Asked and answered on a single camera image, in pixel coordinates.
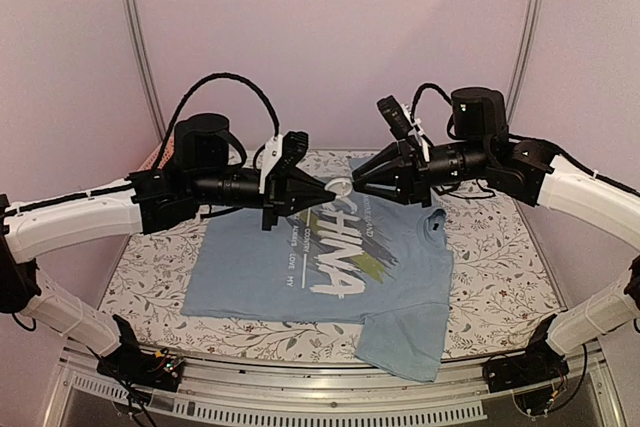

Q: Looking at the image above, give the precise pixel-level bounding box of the right aluminium frame post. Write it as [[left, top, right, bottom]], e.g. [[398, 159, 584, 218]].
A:
[[502, 0, 550, 108]]

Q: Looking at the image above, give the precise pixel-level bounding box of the aluminium frame post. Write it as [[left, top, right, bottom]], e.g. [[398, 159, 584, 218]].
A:
[[122, 0, 166, 140], [502, 0, 550, 108]]

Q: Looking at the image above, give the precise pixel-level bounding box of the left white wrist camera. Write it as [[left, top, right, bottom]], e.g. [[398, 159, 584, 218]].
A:
[[259, 131, 309, 194]]

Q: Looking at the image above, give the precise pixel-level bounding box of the aluminium front rail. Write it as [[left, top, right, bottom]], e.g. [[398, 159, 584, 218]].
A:
[[43, 341, 627, 426]]

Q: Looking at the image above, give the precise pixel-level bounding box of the floral patterned tablecloth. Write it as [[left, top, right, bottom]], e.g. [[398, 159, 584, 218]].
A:
[[97, 148, 566, 364]]

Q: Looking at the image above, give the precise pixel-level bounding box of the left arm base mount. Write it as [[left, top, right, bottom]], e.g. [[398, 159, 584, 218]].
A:
[[97, 315, 185, 392]]

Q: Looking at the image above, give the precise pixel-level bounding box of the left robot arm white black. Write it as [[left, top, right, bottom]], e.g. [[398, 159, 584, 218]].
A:
[[1, 113, 336, 381]]

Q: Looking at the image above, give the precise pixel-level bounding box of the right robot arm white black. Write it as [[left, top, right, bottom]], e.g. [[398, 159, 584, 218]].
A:
[[352, 83, 639, 383]]

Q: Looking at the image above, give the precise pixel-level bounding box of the light blue printed t-shirt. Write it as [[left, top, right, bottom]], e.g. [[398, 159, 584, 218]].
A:
[[182, 192, 454, 383]]

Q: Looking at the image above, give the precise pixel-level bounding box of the left aluminium frame post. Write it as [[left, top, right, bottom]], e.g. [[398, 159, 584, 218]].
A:
[[122, 0, 166, 140]]

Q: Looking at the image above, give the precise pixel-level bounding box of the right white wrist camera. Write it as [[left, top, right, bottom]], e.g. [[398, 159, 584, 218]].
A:
[[376, 96, 431, 162]]

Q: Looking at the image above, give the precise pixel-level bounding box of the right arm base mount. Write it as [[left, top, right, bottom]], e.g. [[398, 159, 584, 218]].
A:
[[482, 344, 589, 419]]

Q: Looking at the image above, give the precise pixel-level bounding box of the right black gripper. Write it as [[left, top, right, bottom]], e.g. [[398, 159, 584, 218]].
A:
[[353, 137, 492, 207]]

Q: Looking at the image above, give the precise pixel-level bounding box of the pink plastic basket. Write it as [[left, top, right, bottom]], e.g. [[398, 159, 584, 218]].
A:
[[138, 137, 174, 171]]

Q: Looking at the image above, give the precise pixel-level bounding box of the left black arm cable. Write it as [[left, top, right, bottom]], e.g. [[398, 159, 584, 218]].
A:
[[149, 72, 284, 171]]

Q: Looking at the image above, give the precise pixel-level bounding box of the gold brooch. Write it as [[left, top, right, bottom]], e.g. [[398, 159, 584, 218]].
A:
[[324, 177, 353, 200]]

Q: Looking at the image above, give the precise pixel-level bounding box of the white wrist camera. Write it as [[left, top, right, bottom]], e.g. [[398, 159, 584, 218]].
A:
[[376, 96, 431, 162], [259, 131, 309, 194]]

